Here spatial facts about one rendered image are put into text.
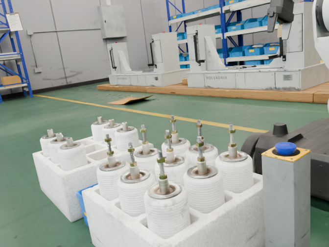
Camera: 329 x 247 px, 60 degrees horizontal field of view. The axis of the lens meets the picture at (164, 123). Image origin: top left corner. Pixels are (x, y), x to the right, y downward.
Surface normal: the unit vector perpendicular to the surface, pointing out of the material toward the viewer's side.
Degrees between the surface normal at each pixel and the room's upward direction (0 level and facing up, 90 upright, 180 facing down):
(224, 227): 90
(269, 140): 45
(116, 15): 90
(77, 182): 90
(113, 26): 90
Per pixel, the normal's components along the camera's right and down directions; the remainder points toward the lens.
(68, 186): 0.61, 0.12
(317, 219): -0.12, -0.96
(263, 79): -0.78, 0.24
